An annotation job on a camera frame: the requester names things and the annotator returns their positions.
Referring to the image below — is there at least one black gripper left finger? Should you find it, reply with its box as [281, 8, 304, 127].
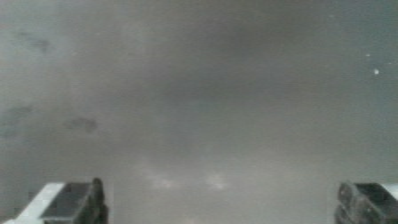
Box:
[11, 177, 110, 224]

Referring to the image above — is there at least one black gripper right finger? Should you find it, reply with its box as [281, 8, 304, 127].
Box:
[334, 181, 398, 224]

